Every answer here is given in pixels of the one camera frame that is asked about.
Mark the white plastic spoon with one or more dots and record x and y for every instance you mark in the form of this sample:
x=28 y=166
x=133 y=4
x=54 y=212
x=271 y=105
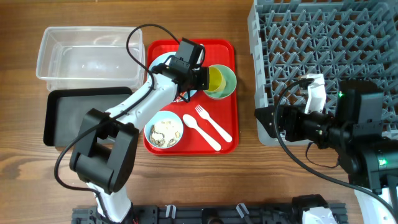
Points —
x=191 y=122

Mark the clear plastic bin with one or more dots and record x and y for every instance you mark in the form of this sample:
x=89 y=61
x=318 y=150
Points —
x=73 y=57

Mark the light blue bowl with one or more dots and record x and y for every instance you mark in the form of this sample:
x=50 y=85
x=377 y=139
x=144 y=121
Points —
x=162 y=115

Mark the light blue plate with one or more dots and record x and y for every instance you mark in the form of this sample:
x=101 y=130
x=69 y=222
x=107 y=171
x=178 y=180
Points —
x=158 y=62

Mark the white plastic fork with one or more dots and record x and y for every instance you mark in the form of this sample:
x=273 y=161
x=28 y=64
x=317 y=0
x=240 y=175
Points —
x=205 y=115

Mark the black tray bin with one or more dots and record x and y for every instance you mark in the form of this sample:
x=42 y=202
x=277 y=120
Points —
x=66 y=109

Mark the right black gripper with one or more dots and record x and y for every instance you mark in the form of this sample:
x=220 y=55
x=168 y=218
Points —
x=295 y=113

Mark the rice food leftovers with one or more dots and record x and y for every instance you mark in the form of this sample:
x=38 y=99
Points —
x=165 y=133

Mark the mint green bowl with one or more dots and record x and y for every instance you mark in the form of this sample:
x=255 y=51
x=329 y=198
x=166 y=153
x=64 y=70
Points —
x=231 y=82

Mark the yellow plastic cup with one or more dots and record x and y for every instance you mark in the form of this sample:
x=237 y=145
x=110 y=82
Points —
x=217 y=81

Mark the red strawberry snack wrapper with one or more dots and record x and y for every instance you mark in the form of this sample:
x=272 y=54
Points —
x=183 y=97

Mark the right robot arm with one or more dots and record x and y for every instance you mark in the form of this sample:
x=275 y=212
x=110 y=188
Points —
x=354 y=132

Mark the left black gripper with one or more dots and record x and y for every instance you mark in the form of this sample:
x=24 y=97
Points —
x=204 y=81

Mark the grey dishwasher rack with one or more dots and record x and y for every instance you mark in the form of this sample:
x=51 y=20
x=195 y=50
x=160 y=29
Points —
x=339 y=39

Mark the red plastic tray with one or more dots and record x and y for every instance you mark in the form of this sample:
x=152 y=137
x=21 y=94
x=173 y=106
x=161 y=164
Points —
x=223 y=111

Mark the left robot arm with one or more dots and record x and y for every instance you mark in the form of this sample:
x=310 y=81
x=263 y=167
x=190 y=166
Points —
x=105 y=148

